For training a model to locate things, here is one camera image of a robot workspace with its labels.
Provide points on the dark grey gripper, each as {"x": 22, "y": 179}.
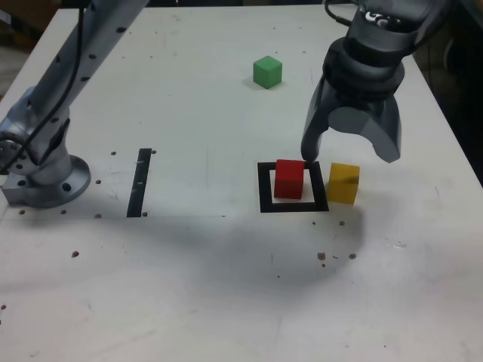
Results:
{"x": 360, "y": 105}

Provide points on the yellow cube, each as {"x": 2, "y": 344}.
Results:
{"x": 341, "y": 186}

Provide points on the red cube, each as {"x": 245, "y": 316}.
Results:
{"x": 288, "y": 181}

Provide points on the green cube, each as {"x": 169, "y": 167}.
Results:
{"x": 266, "y": 73}

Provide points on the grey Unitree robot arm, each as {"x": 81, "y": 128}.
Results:
{"x": 45, "y": 188}

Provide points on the black tape square outline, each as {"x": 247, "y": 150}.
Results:
{"x": 264, "y": 188}

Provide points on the black tape strip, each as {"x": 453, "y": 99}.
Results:
{"x": 139, "y": 181}

